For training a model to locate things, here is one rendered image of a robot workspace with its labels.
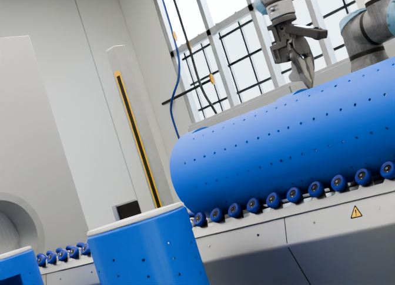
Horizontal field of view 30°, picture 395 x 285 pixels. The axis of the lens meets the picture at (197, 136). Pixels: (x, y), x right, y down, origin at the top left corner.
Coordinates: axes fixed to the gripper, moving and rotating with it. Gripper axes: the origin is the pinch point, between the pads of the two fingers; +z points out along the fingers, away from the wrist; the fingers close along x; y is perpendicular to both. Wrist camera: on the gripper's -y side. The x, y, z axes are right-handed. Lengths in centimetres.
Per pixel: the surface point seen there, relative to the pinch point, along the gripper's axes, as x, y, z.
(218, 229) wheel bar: 12, 40, 32
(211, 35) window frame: -335, 305, -103
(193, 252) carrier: 35, 28, 34
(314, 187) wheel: 10.9, 2.0, 27.0
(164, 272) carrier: 46, 29, 36
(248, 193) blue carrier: 10.7, 24.7, 23.9
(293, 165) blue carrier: 13.2, 4.7, 19.7
